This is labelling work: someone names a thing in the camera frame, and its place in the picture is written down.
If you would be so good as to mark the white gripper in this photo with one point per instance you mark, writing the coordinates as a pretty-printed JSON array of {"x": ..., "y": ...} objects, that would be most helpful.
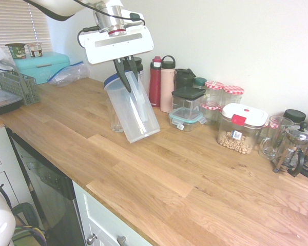
[{"x": 118, "y": 48}]

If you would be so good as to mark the clear plastic pitcher blue lid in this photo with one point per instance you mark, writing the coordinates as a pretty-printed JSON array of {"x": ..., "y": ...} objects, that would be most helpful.
[{"x": 136, "y": 115}]

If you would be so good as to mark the red water bottle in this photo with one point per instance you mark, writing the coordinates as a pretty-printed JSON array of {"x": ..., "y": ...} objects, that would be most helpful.
[{"x": 155, "y": 89}]

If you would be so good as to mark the pink water bottle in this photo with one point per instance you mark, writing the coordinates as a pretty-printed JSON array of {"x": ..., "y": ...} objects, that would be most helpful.
[{"x": 166, "y": 89}]

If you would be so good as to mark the clear drinking glass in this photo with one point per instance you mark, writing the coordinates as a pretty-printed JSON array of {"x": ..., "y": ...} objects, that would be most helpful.
[{"x": 114, "y": 120}]

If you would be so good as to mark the black shaker bottle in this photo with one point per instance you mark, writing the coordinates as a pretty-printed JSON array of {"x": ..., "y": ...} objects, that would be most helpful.
[{"x": 183, "y": 79}]

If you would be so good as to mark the clear zip plastic bag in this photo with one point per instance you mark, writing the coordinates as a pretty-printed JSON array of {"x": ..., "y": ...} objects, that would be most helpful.
[{"x": 66, "y": 74}]

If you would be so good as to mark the square clear container black lid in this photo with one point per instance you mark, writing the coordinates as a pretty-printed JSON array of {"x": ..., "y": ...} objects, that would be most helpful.
[{"x": 187, "y": 93}]

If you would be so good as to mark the clear jar dark green lid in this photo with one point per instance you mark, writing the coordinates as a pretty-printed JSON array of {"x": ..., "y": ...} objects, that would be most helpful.
[{"x": 200, "y": 82}]

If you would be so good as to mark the glass food container teal lid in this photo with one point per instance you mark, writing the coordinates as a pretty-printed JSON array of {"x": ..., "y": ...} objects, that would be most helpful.
[{"x": 186, "y": 119}]

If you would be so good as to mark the teal bread box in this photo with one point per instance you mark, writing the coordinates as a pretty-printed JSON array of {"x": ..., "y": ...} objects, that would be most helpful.
[{"x": 41, "y": 69}]

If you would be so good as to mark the red and white cup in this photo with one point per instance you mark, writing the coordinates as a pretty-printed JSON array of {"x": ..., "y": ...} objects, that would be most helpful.
[{"x": 36, "y": 50}]

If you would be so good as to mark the grey cutlery basket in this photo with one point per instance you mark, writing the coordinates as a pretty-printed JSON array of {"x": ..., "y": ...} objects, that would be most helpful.
[{"x": 18, "y": 88}]

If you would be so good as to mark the green oatmeal cup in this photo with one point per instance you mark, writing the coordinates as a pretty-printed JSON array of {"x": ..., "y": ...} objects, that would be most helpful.
[{"x": 16, "y": 51}]

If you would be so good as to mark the cereal container white lid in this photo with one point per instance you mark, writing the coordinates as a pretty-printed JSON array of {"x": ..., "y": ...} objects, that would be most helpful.
[{"x": 241, "y": 115}]

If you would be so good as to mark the white window blinds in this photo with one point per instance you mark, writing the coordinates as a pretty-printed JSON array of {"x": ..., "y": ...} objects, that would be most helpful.
[{"x": 10, "y": 23}]

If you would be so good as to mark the black takeaway container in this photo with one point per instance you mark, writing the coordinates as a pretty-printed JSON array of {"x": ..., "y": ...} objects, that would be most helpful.
[{"x": 2, "y": 105}]

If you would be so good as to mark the black dishwasher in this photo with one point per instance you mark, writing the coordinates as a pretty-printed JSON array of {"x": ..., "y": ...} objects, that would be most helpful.
[{"x": 48, "y": 184}]

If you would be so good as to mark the white cabinet door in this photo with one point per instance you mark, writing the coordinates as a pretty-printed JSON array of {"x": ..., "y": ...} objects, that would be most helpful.
[{"x": 5, "y": 159}]

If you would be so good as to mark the white cabinet front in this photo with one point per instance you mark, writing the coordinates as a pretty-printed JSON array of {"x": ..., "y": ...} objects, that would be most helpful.
[{"x": 105, "y": 220}]

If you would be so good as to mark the clear glass mug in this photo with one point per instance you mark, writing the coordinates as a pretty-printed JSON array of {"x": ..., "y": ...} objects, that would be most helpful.
[{"x": 268, "y": 148}]

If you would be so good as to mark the silver cabinet knob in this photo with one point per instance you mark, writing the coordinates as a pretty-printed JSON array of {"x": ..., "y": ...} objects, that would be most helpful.
[{"x": 92, "y": 238}]

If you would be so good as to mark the jar with black lid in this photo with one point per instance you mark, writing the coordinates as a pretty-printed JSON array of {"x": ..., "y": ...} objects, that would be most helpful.
[{"x": 295, "y": 115}]

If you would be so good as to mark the glass French press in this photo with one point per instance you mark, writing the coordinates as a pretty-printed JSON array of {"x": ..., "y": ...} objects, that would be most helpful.
[{"x": 293, "y": 151}]

